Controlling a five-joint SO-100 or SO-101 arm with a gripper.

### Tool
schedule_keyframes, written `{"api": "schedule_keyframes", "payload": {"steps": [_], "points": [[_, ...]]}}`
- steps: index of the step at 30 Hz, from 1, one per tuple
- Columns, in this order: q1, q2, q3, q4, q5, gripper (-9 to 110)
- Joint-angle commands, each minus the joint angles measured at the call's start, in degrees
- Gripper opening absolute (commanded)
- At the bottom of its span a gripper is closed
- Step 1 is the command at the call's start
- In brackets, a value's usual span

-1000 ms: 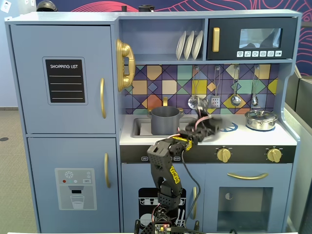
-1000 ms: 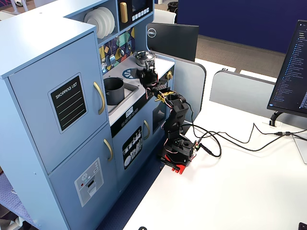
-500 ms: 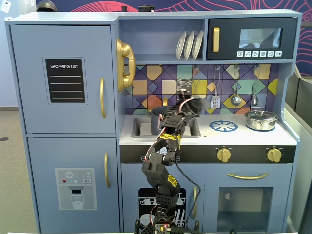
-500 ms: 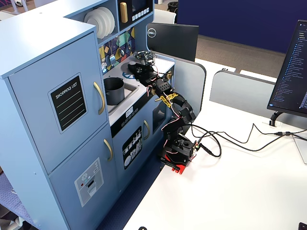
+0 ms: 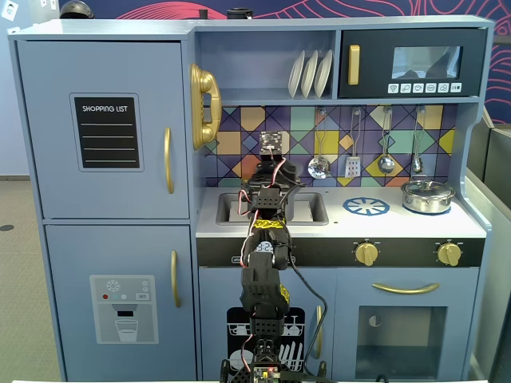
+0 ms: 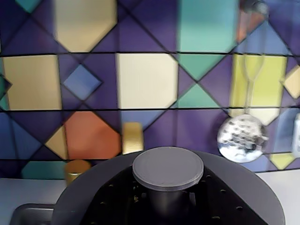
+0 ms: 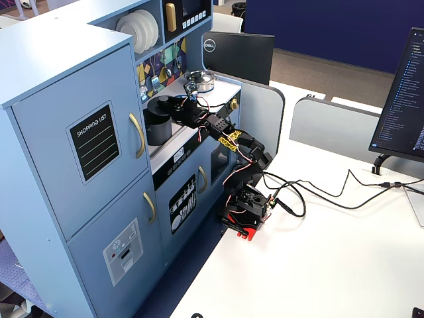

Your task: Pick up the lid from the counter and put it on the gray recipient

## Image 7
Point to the silver ladle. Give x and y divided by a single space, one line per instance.
168 73

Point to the shiny steel pot with lid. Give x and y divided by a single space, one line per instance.
207 84

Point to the black toy microwave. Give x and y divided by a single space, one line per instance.
179 16

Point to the blue wooden toy kitchen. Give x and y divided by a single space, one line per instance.
49 49

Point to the robot arm base mount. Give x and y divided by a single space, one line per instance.
251 233

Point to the white toy plate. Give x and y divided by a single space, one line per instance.
155 28
148 30
129 33

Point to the small silver spoon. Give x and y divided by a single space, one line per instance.
179 66

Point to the gray desk divider panel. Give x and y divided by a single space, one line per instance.
265 116
331 126

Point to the monitor showing code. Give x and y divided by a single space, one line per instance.
404 99

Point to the cabinet door with dish print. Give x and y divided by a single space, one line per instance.
162 212

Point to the gray toy pot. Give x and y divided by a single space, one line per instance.
159 132

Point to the silver slotted spatula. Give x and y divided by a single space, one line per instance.
154 82

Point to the gold stove knob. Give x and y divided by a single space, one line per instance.
234 104

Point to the fridge door with shopping list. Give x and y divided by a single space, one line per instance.
39 149

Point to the white chair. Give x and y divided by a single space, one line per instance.
225 23

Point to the black trash bin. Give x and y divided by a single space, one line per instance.
239 10

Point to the gray pot lid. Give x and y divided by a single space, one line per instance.
155 107

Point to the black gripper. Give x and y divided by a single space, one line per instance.
174 106

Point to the silver stand base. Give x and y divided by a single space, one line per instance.
418 208

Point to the oven door with window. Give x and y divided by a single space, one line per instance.
218 162

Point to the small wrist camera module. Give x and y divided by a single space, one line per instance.
190 87

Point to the small black object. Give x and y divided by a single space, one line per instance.
196 315

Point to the black Dell monitor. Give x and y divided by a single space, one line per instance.
238 56

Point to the freezer door with dispenser print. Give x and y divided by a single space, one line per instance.
96 245

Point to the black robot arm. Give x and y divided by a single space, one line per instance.
255 149

